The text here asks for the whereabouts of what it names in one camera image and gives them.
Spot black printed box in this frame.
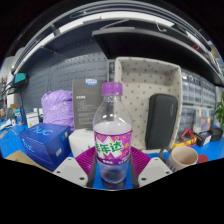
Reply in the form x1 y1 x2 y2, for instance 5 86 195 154
195 130 214 148

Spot clear bottle with purple cap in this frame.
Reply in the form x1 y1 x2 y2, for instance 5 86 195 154
92 81 134 190

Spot teal monitor screen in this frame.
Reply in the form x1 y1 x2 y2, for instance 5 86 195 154
12 72 29 85

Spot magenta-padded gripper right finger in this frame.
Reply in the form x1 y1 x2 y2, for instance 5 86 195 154
129 145 174 188

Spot flat black hard case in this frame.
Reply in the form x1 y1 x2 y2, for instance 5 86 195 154
209 126 224 143

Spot yellow multimeter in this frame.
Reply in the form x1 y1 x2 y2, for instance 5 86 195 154
173 128 198 149

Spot cabinet with coloured drawers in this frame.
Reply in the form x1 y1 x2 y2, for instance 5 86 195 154
194 107 217 134

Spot black zip case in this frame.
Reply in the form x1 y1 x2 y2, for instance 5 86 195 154
144 93 178 150

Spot blue cardboard box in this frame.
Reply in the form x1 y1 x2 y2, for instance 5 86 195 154
18 122 72 172

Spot green potted plant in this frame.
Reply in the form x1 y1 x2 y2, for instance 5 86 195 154
214 93 224 131

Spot black overhead shelf unit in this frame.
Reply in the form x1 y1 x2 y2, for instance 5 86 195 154
11 6 224 88

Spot beige ceramic mug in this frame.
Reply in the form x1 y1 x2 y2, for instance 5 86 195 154
159 145 200 173

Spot purple plastic bag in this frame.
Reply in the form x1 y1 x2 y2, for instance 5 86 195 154
40 89 76 133

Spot white box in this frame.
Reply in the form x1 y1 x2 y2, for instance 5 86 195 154
68 128 98 158

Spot brown cardboard box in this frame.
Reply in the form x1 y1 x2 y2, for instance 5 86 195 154
4 149 51 173

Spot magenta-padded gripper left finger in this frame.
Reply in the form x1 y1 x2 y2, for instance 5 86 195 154
52 145 98 188

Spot black upright carton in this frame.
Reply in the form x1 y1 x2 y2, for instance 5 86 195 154
71 78 108 131

